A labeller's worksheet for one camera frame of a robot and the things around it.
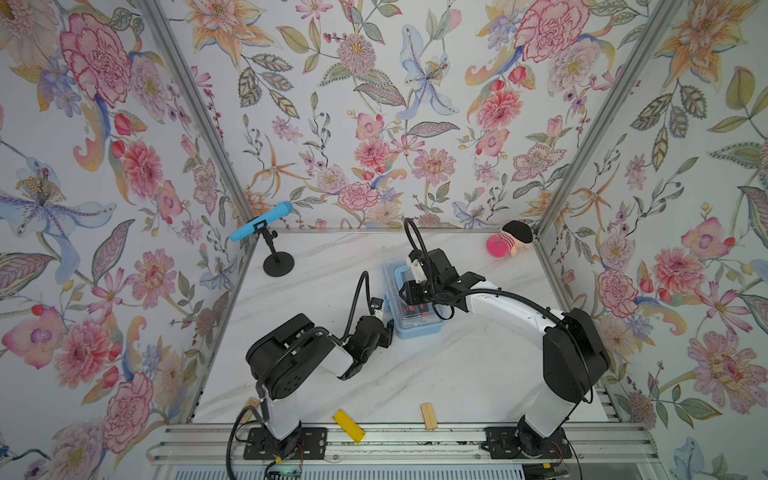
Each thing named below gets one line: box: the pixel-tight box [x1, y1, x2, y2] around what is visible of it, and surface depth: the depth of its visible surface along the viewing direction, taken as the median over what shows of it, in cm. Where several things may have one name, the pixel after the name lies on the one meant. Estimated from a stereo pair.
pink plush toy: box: [486, 221, 534, 258], surface depth 113 cm
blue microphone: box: [230, 201, 295, 242], surface depth 95 cm
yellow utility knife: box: [332, 409, 366, 444], surface depth 78 cm
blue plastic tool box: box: [382, 260, 445, 340], surface depth 88 cm
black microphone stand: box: [253, 219, 295, 277], surface depth 112 cm
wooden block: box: [420, 403, 438, 432], surface depth 79 cm
